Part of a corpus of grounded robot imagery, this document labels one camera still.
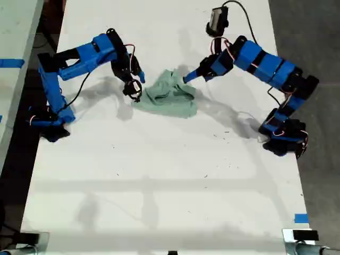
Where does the pale side table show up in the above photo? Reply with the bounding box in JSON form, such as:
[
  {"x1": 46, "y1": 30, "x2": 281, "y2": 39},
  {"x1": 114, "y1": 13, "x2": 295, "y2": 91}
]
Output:
[{"x1": 0, "y1": 0, "x2": 45, "y2": 172}]

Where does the long blue tape strip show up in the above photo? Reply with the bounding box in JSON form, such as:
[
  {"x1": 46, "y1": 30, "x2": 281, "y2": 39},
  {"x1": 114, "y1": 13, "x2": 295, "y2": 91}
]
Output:
[{"x1": 0, "y1": 58, "x2": 26, "y2": 69}]

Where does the grey metal pipe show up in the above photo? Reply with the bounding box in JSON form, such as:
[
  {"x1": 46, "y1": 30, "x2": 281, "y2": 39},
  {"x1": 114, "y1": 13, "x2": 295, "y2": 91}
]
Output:
[
  {"x1": 294, "y1": 242, "x2": 340, "y2": 255},
  {"x1": 0, "y1": 245, "x2": 38, "y2": 255}
]

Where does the metal table clamp bracket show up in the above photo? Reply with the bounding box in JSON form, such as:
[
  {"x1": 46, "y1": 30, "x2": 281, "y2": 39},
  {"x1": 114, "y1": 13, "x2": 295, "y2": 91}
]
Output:
[{"x1": 18, "y1": 231, "x2": 50, "y2": 255}]

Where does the black camera box grey face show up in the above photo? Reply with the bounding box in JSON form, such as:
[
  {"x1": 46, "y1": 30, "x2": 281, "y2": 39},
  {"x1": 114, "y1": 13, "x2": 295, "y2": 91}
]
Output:
[{"x1": 206, "y1": 6, "x2": 230, "y2": 37}]

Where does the metal bracket with black block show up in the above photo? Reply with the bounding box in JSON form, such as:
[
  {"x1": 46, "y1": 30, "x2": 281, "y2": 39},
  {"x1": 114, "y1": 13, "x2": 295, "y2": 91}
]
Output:
[{"x1": 282, "y1": 228, "x2": 320, "y2": 255}]

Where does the pale green T-shirt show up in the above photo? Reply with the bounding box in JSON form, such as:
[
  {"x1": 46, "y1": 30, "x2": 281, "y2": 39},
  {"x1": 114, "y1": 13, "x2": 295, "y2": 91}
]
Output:
[{"x1": 132, "y1": 68, "x2": 199, "y2": 120}]

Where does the black floor cable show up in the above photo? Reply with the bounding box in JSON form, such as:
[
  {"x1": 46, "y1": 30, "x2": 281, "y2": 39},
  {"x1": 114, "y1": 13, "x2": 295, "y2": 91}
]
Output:
[{"x1": 33, "y1": 25, "x2": 58, "y2": 53}]

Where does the thin black camera cable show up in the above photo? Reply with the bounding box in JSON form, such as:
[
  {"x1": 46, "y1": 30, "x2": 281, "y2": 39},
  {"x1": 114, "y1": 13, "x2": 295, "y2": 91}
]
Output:
[{"x1": 60, "y1": 71, "x2": 93, "y2": 108}]

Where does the thick black camera cable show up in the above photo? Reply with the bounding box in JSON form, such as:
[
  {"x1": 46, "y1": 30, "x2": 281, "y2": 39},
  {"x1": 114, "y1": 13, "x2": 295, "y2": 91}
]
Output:
[{"x1": 222, "y1": 1, "x2": 259, "y2": 45}]

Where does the black camera box white label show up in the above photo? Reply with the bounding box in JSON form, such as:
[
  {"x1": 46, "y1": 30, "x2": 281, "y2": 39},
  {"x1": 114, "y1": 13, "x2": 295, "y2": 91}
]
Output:
[{"x1": 122, "y1": 79, "x2": 143, "y2": 103}]

